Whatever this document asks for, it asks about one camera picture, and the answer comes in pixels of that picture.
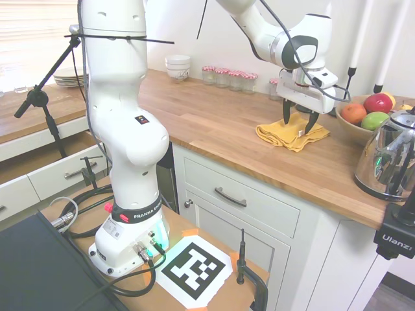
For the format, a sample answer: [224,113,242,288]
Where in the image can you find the dark built-in appliance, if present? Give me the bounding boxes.
[157,152,180,214]

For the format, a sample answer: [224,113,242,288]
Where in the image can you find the stacked white bowls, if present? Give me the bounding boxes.
[164,54,191,82]

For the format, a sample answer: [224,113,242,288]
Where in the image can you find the long black zip tie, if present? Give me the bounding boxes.
[64,33,175,45]

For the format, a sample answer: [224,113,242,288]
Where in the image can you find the curved metal drawer handle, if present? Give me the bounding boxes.
[213,187,248,208]

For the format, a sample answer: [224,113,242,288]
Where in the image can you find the orange fruit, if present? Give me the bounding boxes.
[341,102,368,126]

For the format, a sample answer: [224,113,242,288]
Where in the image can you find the brown mounting board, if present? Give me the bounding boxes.
[38,176,270,311]

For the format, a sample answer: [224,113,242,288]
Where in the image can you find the white cabinet drawer front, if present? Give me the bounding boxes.
[183,157,301,239]

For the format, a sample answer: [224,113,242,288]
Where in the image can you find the white cabinet door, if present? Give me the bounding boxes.
[186,190,291,277]

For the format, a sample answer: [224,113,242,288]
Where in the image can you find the thick black cable loop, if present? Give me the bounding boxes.
[65,187,115,240]

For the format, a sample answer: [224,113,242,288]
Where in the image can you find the short black zip tie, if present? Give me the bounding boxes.
[195,0,209,41]

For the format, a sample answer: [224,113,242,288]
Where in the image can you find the grey cable metal connector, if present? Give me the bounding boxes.
[48,196,80,231]

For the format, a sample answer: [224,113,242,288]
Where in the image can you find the white window blind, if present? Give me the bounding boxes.
[0,0,80,89]

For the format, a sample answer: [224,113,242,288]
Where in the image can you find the stack of white plates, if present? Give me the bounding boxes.
[53,67,90,88]

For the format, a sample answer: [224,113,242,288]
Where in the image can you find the straight metal drawer handle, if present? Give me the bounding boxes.
[64,161,98,180]

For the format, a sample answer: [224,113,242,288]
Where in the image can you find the red apple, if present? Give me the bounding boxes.
[362,93,394,114]

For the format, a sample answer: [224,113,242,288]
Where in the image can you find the thin black cable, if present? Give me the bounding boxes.
[108,248,167,297]

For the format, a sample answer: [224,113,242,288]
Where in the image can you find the stainless steel kettle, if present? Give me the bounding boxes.
[353,105,415,202]

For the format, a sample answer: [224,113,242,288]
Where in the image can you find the black boom stand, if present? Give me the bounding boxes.
[14,25,82,159]

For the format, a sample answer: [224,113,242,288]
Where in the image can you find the green apple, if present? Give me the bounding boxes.
[361,111,390,132]

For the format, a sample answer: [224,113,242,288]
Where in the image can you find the yellow lemon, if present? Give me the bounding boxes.
[382,91,397,109]

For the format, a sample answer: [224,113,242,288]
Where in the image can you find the yellow cloth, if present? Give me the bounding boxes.
[255,111,331,154]

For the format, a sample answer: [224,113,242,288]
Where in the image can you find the small black screw clamp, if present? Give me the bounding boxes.
[80,156,100,190]

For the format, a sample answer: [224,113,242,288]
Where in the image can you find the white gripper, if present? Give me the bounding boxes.
[277,69,337,135]

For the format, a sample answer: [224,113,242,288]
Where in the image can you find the black control box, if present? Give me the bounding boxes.
[0,212,130,311]

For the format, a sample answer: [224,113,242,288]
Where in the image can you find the large black screw clamp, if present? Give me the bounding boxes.
[235,228,269,311]

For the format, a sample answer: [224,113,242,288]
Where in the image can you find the black white marker sheet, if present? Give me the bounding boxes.
[154,236,234,308]

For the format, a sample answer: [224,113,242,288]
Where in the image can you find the open white drawer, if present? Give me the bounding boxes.
[0,147,113,202]

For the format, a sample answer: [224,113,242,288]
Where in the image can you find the wooden fruit bowl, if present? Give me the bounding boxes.
[335,95,415,147]

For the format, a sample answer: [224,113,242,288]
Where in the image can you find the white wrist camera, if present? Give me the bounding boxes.
[309,69,339,89]

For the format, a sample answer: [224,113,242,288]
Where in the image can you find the black Ulanzi camera mount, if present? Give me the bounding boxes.
[372,181,415,260]

